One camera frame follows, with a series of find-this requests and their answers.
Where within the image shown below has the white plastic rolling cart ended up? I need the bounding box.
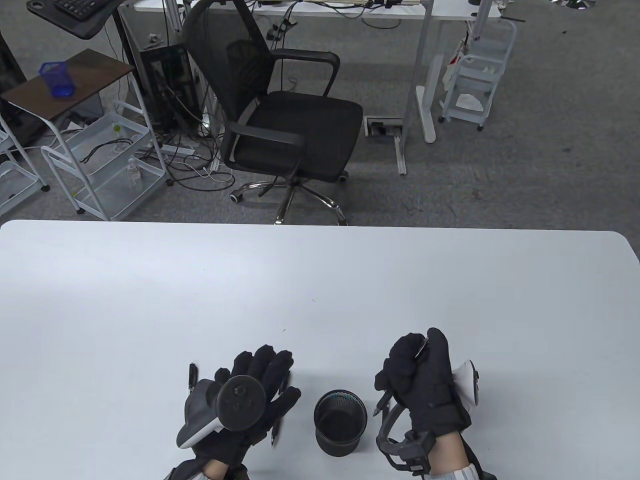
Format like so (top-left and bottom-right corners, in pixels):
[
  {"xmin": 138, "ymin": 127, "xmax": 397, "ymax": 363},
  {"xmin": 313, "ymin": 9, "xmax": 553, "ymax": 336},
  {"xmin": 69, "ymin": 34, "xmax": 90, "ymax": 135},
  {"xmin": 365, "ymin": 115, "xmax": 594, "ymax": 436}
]
[{"xmin": 439, "ymin": 19, "xmax": 518, "ymax": 132}]

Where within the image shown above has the grey floor socket box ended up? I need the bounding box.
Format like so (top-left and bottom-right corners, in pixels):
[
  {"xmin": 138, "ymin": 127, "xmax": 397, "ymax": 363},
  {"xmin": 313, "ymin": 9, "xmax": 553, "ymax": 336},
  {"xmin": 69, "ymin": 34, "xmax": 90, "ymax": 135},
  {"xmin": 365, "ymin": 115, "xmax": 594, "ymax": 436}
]
[{"xmin": 364, "ymin": 116, "xmax": 404, "ymax": 138}]

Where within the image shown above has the white plastic bag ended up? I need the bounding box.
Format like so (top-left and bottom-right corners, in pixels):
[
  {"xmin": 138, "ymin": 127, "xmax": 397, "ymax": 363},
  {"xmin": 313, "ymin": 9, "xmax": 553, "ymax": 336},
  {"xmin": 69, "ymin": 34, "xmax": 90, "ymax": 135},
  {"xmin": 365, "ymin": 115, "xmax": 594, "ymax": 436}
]
[{"xmin": 442, "ymin": 40, "xmax": 471, "ymax": 92}]

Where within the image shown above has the person's left hand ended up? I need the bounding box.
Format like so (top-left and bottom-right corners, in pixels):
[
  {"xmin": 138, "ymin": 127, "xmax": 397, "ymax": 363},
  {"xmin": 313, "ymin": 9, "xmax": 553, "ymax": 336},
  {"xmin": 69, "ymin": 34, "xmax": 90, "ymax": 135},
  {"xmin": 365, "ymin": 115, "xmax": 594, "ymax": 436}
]
[{"xmin": 192, "ymin": 344, "xmax": 302, "ymax": 466}]

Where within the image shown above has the white wire rolling cart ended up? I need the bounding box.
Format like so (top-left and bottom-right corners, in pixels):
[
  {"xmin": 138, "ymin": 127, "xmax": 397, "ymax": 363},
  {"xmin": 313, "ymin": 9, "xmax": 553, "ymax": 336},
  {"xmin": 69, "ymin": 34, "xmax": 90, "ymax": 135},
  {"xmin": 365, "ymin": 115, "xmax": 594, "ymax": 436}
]
[
  {"xmin": 41, "ymin": 100, "xmax": 168, "ymax": 222},
  {"xmin": 0, "ymin": 115, "xmax": 51, "ymax": 216}
]

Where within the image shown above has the black mesh pen holder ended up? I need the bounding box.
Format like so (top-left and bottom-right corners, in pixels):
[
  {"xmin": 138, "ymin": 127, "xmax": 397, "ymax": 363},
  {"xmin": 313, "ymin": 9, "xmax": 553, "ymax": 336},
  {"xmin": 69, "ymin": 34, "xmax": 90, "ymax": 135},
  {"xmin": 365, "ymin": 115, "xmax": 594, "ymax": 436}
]
[{"xmin": 314, "ymin": 391, "xmax": 368, "ymax": 457}]

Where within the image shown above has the white power strip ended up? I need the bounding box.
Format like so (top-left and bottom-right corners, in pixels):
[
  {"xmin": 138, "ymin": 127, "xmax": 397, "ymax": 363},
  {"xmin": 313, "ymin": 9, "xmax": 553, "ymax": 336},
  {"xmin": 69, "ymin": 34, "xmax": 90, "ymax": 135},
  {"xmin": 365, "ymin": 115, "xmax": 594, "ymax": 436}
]
[{"xmin": 150, "ymin": 142, "xmax": 196, "ymax": 156}]

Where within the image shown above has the person's left forearm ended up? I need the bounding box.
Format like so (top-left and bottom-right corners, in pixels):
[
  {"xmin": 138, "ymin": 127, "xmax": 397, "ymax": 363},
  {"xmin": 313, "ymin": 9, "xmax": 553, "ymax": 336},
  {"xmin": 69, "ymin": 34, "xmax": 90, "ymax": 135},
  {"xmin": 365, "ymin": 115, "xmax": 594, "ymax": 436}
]
[{"xmin": 200, "ymin": 459, "xmax": 233, "ymax": 480}]

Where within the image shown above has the grey left hand controller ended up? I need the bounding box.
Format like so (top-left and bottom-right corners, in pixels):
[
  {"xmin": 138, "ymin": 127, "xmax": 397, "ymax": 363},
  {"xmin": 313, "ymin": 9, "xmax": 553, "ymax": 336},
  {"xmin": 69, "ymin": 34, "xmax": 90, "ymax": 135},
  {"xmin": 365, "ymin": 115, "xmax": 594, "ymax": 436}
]
[{"xmin": 176, "ymin": 375, "xmax": 267, "ymax": 449}]

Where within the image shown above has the black computer tower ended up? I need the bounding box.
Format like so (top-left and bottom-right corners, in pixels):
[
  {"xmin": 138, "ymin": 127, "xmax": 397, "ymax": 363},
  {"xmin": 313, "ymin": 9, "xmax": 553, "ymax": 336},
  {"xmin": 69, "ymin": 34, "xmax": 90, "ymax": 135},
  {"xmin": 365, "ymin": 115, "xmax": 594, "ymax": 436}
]
[{"xmin": 136, "ymin": 44, "xmax": 198, "ymax": 133}]

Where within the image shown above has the tangle of floor cables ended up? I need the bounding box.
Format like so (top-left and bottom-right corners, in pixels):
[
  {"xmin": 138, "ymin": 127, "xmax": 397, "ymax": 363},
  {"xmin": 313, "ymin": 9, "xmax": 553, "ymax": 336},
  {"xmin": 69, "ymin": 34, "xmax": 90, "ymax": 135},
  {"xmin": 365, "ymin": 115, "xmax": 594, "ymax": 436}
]
[{"xmin": 140, "ymin": 115, "xmax": 236, "ymax": 191}]

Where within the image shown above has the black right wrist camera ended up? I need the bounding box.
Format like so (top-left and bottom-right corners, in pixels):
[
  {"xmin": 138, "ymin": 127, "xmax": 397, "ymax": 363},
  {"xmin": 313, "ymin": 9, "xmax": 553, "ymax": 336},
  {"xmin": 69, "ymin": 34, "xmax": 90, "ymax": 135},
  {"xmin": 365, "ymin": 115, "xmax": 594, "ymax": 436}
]
[{"xmin": 376, "ymin": 405, "xmax": 437, "ymax": 473}]

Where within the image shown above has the grey right hand controller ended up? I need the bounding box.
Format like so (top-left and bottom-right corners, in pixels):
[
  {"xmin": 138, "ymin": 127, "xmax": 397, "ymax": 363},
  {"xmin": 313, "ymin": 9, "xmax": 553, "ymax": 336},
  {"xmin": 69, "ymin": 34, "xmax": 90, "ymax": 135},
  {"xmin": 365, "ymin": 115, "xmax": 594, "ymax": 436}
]
[{"xmin": 452, "ymin": 360, "xmax": 481, "ymax": 416}]

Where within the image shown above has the grey hand controller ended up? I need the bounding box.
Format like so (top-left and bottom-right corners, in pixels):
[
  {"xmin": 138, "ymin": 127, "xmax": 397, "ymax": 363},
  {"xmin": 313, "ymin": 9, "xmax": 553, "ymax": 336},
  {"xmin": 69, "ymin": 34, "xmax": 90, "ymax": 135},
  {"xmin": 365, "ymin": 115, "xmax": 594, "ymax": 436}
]
[
  {"xmin": 452, "ymin": 360, "xmax": 481, "ymax": 416},
  {"xmin": 176, "ymin": 375, "xmax": 267, "ymax": 449}
]

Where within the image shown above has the blue mesh pen cup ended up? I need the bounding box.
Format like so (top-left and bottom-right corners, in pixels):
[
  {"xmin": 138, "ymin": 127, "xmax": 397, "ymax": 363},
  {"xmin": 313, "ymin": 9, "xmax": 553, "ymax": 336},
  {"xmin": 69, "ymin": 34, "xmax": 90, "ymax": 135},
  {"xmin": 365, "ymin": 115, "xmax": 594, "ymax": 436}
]
[{"xmin": 39, "ymin": 61, "xmax": 77, "ymax": 98}]

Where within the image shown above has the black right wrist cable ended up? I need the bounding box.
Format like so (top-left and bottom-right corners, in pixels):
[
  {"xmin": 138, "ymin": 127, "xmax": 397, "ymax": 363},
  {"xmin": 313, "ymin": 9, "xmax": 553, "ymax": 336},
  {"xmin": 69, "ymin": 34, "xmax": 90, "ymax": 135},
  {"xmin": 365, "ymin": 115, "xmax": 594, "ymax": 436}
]
[{"xmin": 465, "ymin": 439, "xmax": 496, "ymax": 480}]

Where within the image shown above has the person's right forearm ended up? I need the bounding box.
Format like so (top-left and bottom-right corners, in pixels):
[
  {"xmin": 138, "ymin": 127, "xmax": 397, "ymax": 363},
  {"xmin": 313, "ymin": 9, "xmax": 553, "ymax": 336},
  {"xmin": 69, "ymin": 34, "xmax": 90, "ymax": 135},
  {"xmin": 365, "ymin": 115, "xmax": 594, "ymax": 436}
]
[{"xmin": 430, "ymin": 432, "xmax": 483, "ymax": 480}]

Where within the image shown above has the person's right hand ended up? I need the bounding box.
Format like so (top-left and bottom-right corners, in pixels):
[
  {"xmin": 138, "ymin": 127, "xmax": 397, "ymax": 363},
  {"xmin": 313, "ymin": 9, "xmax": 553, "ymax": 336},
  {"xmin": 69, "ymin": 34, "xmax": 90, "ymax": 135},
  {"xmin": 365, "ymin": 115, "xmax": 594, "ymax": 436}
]
[{"xmin": 375, "ymin": 327, "xmax": 473, "ymax": 441}]

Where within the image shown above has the black keyboard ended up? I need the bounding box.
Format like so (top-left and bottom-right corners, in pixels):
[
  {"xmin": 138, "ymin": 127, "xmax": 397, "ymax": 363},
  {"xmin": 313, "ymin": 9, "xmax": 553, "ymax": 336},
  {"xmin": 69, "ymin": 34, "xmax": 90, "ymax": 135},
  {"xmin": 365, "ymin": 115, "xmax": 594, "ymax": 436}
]
[{"xmin": 54, "ymin": 0, "xmax": 117, "ymax": 21}]

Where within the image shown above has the black keyboard tray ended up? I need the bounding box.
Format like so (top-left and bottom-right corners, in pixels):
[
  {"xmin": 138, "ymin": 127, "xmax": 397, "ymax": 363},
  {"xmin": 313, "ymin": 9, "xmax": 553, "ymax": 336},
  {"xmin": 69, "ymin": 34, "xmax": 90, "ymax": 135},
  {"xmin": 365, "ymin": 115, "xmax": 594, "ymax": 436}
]
[{"xmin": 26, "ymin": 0, "xmax": 126, "ymax": 40}]

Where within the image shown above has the brown side table white frame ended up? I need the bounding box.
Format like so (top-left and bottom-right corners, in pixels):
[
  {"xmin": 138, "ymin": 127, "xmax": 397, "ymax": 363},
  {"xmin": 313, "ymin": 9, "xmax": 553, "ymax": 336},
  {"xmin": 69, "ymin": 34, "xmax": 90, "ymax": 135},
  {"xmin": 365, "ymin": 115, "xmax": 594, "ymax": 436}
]
[{"xmin": 0, "ymin": 48, "xmax": 168, "ymax": 191}]

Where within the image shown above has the black cable on cart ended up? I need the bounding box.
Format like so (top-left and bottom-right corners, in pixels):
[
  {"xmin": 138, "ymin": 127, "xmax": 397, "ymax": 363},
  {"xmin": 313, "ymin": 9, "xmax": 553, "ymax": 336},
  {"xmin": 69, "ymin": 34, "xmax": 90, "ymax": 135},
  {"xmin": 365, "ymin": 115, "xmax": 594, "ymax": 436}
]
[{"xmin": 80, "ymin": 137, "xmax": 133, "ymax": 163}]

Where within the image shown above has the black mesh office chair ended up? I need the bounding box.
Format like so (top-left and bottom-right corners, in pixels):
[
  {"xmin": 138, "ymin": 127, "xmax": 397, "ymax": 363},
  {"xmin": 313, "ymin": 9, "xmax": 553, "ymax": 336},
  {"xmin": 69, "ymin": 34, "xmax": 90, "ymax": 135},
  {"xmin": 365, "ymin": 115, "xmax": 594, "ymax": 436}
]
[{"xmin": 181, "ymin": 0, "xmax": 365, "ymax": 226}]

